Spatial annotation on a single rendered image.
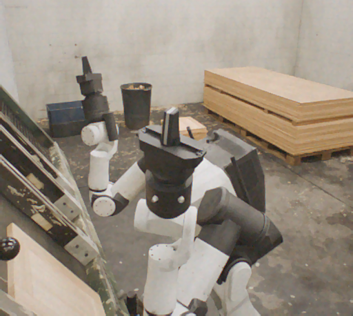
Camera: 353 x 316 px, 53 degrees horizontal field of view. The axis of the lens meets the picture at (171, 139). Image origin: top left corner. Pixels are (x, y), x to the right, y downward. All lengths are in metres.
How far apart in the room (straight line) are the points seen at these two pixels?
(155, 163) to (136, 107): 4.87
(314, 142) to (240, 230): 3.75
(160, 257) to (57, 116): 4.70
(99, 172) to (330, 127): 3.74
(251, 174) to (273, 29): 6.77
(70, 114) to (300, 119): 3.15
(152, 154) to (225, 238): 0.35
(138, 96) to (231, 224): 4.64
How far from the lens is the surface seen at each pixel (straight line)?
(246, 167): 1.05
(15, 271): 0.94
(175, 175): 0.61
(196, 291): 0.88
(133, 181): 1.27
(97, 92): 1.22
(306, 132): 4.46
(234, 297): 1.33
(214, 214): 0.86
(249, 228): 0.90
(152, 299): 0.81
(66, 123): 5.41
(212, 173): 1.00
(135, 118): 5.54
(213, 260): 0.87
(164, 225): 0.71
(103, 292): 1.32
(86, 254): 1.42
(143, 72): 6.58
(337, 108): 4.68
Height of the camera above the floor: 1.80
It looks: 20 degrees down
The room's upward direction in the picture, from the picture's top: straight up
